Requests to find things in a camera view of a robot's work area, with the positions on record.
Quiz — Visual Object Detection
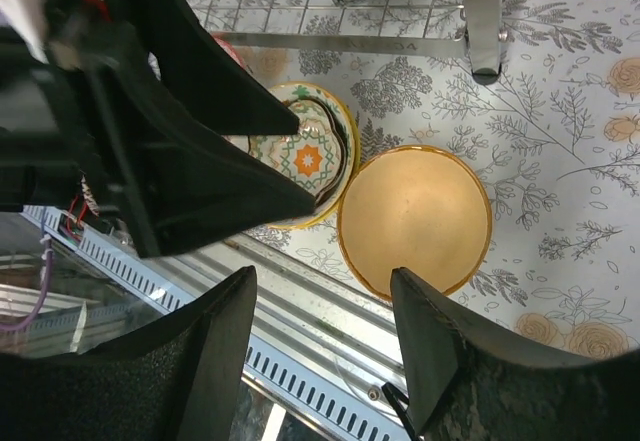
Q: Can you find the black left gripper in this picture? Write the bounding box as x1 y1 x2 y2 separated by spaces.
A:
1 0 156 211

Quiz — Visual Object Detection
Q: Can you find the red patterned bowl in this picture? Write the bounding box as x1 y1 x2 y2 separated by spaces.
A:
211 34 253 74

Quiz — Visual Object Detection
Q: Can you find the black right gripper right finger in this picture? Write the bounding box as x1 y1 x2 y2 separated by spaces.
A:
389 268 639 440

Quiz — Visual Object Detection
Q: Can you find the steel two-tier dish rack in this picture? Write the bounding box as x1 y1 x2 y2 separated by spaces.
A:
187 0 506 85

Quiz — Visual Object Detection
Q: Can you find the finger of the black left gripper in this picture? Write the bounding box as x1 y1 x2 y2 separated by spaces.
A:
89 68 315 258
127 0 299 135

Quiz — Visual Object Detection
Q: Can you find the scalloped green orange bowl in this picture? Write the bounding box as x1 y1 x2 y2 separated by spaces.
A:
249 99 346 204

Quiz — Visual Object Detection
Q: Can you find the brown lattice patterned bowl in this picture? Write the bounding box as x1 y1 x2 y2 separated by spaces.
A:
80 175 106 216

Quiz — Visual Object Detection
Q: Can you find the aluminium rail frame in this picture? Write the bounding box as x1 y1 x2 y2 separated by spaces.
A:
1 206 406 440

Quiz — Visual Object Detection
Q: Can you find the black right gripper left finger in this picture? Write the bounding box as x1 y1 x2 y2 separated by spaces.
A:
1 266 257 440

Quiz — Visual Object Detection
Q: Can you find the yellow rimmed floral bowl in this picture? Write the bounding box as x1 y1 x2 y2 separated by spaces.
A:
226 82 359 229

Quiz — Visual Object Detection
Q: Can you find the tan yellow bowl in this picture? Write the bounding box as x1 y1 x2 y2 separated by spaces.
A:
337 145 492 301

